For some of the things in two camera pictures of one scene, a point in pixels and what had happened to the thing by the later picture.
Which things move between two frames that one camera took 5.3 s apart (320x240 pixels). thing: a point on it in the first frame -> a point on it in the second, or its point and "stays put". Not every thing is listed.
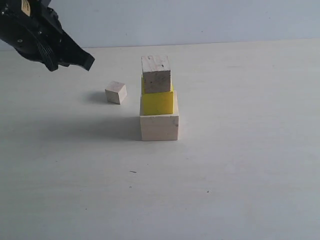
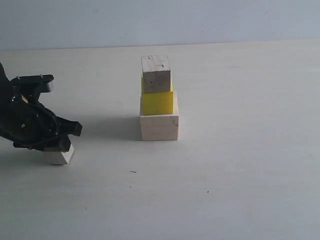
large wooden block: [159, 127] stays put
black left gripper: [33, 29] -> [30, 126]
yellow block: [157, 103] stays put
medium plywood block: [156, 73] stays put
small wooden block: [116, 92] -> [59, 158]
